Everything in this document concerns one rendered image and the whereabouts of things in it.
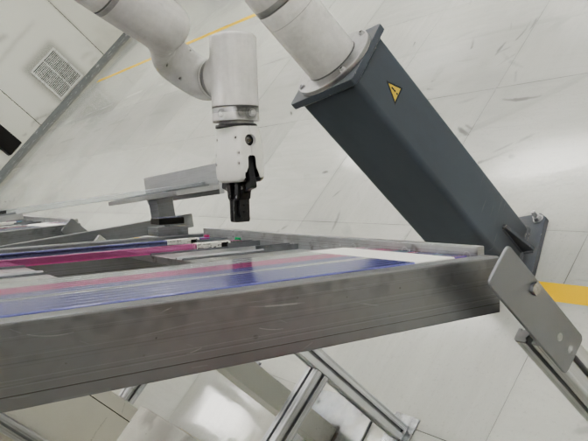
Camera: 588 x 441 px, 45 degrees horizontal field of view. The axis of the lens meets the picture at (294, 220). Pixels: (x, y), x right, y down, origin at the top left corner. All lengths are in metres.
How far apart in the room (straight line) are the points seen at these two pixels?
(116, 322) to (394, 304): 0.28
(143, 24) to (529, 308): 0.73
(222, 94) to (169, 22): 0.16
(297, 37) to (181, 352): 1.00
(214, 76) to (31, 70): 7.76
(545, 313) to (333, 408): 1.20
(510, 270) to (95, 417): 1.59
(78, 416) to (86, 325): 1.60
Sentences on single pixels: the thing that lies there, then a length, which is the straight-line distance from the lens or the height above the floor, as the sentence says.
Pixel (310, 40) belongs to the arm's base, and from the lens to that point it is 1.48.
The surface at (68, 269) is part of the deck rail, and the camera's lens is 1.24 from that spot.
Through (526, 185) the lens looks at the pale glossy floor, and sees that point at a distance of 2.06.
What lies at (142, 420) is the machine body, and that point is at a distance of 1.31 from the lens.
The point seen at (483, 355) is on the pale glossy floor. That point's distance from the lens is 1.74.
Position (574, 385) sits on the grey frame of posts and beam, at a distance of 0.87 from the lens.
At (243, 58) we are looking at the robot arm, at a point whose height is 0.91.
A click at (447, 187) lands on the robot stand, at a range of 1.63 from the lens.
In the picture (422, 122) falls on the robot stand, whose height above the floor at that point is 0.48.
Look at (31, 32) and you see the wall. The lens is 9.07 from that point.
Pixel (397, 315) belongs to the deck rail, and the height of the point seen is 0.80.
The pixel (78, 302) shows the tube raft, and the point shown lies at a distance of 0.59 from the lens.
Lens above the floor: 1.23
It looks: 27 degrees down
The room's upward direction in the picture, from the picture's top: 45 degrees counter-clockwise
